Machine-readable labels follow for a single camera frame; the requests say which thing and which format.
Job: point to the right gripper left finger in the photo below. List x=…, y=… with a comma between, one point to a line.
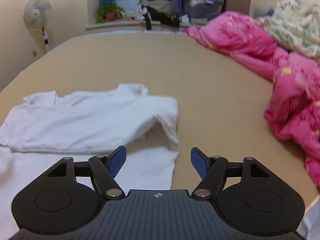
x=104, y=169

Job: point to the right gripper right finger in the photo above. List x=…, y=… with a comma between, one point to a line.
x=212, y=173

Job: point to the white long-sleeve shirt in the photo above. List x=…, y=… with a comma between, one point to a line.
x=46, y=127

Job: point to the tan bed mat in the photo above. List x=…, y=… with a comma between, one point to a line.
x=220, y=102

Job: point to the pink floral quilt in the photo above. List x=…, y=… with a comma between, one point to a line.
x=293, y=113

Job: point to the plaid blue bed sheet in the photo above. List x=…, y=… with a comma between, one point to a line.
x=309, y=227

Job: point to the potted green plant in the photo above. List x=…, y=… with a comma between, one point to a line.
x=109, y=12

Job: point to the clear plastic storage box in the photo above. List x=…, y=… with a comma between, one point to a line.
x=202, y=11

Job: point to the white floral blanket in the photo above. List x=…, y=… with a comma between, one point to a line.
x=294, y=25

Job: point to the white standing fan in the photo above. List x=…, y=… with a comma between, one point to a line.
x=37, y=14

